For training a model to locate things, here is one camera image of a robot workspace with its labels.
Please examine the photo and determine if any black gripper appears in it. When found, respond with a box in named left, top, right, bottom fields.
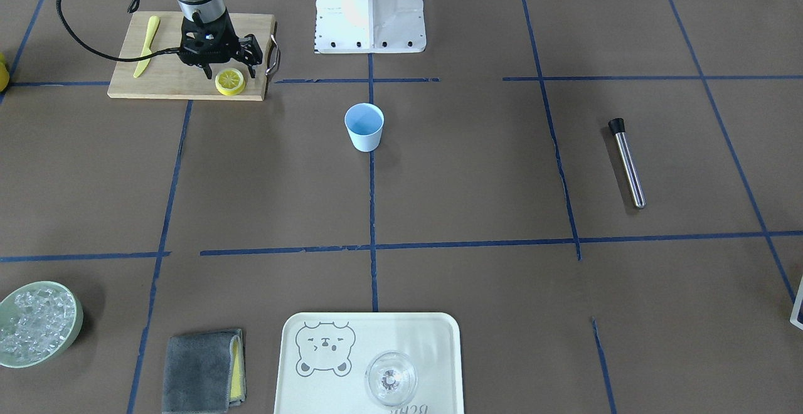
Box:
left=178, top=16, right=263, bottom=80

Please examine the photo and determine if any yellow lemon slice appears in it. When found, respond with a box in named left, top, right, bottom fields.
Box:
left=213, top=68, right=246, bottom=97

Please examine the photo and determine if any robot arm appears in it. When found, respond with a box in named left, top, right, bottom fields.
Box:
left=57, top=0, right=263, bottom=78

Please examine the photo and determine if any light blue cup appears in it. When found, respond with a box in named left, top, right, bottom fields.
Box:
left=344, top=103, right=385, bottom=153

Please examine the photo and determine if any yellow lemon at edge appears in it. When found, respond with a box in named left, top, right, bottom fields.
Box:
left=0, top=52, right=11, bottom=93

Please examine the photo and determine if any wooden cutting board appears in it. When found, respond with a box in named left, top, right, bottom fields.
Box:
left=108, top=11, right=276, bottom=102

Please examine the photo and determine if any yellow plastic knife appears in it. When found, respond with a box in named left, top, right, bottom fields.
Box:
left=133, top=16, right=161, bottom=78

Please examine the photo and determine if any cream bear tray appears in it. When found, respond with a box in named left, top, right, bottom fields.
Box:
left=274, top=313, right=465, bottom=413

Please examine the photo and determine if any grey folded cloth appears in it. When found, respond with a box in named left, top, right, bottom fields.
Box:
left=162, top=328, right=247, bottom=413

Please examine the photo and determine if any green bowl of ice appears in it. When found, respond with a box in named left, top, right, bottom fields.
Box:
left=1, top=280, right=83, bottom=369

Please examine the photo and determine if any clear glass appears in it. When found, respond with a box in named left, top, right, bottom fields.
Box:
left=364, top=351, right=418, bottom=408

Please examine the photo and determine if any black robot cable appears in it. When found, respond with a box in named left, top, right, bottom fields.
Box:
left=56, top=0, right=184, bottom=63

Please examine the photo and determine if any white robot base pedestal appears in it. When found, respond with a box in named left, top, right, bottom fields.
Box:
left=314, top=0, right=427, bottom=54

